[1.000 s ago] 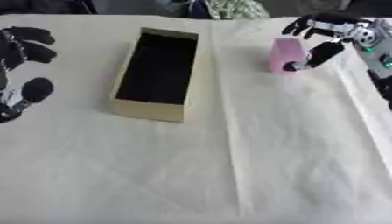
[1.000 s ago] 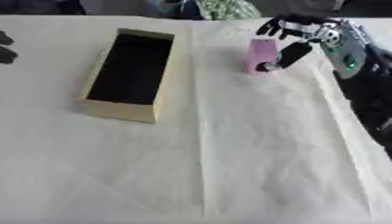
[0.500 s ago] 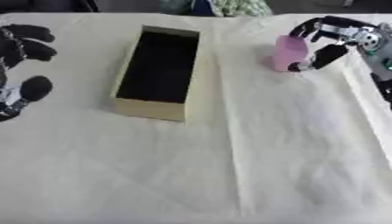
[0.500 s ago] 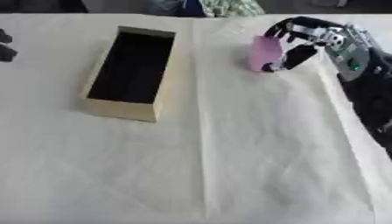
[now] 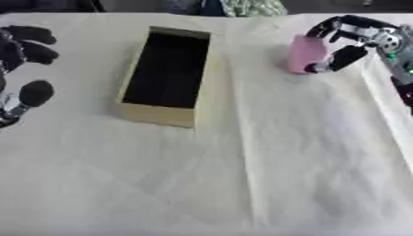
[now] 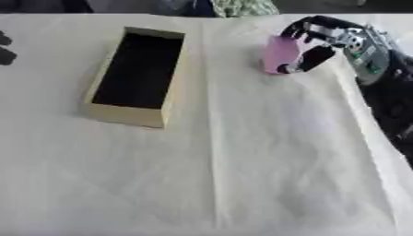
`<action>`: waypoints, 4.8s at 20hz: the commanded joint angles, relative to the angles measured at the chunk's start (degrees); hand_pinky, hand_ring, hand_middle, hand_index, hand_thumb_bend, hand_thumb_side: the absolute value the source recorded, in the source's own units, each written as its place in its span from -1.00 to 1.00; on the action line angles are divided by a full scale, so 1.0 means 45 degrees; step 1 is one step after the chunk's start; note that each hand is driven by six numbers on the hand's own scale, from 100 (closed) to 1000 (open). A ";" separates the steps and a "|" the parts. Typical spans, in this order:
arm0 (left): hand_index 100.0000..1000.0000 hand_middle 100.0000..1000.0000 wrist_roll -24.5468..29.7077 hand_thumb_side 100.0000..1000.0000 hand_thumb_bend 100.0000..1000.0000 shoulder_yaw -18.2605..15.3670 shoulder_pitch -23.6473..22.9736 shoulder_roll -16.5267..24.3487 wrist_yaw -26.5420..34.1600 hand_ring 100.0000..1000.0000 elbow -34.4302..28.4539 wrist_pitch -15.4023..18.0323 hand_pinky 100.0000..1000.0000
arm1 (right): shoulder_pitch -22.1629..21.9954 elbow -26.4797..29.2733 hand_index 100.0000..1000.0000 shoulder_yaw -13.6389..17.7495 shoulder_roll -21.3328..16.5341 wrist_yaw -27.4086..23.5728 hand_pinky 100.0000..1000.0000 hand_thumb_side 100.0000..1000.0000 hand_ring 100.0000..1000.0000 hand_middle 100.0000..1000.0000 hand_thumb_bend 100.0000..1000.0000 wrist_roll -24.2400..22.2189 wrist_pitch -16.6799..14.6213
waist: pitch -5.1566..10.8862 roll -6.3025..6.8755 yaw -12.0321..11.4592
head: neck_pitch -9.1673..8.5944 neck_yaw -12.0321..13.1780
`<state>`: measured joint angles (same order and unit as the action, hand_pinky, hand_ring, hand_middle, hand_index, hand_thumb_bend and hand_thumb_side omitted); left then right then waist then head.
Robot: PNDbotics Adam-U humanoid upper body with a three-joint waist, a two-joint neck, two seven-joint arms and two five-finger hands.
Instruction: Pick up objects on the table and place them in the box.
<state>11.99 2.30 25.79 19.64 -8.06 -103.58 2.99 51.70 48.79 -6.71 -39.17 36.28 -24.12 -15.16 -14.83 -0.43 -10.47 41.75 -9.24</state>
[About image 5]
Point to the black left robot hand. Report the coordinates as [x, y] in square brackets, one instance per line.
[29, 52]

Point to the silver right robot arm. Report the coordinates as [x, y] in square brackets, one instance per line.
[403, 72]

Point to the tan cardboard box black inside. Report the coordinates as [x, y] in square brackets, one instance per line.
[164, 76]

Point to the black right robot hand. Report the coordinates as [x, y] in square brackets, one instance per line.
[350, 56]

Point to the person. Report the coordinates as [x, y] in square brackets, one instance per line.
[236, 6]

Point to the pink rectangular block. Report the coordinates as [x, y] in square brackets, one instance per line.
[305, 53]

